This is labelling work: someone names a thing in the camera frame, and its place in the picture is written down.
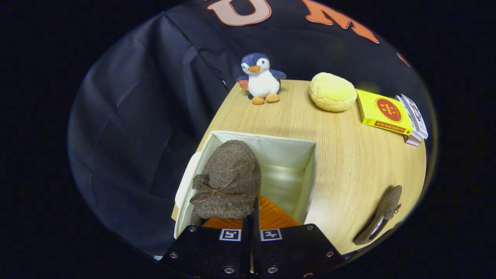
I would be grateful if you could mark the beige fabric storage box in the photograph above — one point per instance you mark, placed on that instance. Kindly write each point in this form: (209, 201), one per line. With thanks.
(286, 155)

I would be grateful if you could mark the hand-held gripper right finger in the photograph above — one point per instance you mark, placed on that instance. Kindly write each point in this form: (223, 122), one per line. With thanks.
(298, 252)

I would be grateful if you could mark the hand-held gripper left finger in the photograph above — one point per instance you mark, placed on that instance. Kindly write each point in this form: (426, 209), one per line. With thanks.
(209, 252)

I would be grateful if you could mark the brown fuzzy bow shoe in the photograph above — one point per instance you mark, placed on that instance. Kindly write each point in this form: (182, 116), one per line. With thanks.
(232, 170)
(387, 201)

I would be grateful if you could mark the penguin plush toy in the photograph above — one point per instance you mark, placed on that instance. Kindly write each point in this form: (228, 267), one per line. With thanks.
(262, 83)

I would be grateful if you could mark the yellow book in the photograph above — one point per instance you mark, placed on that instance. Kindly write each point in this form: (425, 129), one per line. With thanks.
(383, 110)

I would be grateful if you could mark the yellow round plush cushion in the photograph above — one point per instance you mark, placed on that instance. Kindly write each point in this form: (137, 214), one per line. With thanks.
(333, 92)

